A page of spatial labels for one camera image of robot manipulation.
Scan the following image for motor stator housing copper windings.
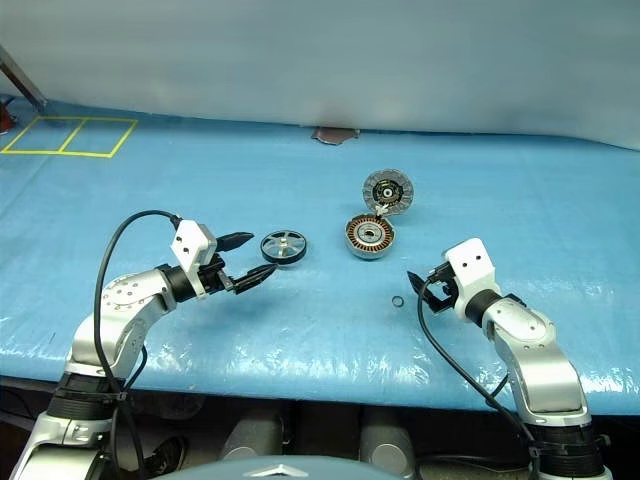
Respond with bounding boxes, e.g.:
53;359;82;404
344;213;396;260

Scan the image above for grey robot torso with emblem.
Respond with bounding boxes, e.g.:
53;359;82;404
164;454;401;480

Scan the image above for black wheel-shaped rotor cap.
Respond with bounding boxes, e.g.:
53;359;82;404
260;229;308;265

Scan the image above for black shoe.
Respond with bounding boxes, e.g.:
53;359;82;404
144;434;189;476

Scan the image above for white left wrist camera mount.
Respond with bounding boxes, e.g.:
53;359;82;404
171;219;220;301

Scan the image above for grey rounded cylinder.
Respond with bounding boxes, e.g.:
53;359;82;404
219;417;286;461
359;419;416;479

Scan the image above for yellow tape double rectangle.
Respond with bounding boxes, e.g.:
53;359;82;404
1;116;140;159

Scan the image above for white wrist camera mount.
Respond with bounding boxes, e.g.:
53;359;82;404
444;238;503;319
171;219;220;301

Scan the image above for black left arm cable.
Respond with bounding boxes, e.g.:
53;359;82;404
93;209;184;480

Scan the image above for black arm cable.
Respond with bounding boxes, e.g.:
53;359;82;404
93;209;184;480
417;277;541;480

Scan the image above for slanted metal bar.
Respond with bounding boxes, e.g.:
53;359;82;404
0;44;49;110

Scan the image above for brown patch on table edge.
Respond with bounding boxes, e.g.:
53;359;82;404
311;126;360;145

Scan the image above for silver motor end cover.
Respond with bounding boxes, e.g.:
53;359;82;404
362;168;415;216

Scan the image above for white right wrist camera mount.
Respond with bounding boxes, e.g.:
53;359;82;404
444;238;503;319

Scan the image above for blue plastic table cover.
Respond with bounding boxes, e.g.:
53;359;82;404
0;97;640;416

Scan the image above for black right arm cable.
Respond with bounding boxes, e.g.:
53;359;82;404
417;277;541;480

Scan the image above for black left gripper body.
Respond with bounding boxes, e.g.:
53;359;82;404
199;252;236;297

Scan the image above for red object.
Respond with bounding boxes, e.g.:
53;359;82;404
0;94;19;135

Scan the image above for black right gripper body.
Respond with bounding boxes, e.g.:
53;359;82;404
425;262;459;314

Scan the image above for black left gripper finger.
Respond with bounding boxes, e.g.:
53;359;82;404
230;264;278;294
215;231;255;253

